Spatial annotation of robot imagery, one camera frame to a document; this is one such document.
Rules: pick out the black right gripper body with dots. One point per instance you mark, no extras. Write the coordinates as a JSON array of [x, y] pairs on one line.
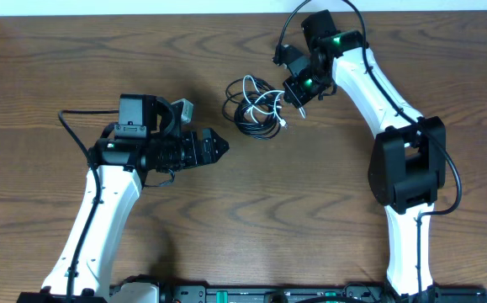
[[306, 85]]

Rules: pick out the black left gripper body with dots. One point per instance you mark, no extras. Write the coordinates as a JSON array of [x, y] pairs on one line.
[[176, 151]]

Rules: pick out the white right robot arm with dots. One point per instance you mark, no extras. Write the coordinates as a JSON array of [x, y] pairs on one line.
[[409, 159]]

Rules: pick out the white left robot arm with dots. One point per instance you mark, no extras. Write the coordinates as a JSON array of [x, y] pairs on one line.
[[147, 136]]

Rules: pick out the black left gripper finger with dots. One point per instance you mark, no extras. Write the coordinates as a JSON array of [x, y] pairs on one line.
[[212, 152], [209, 135]]

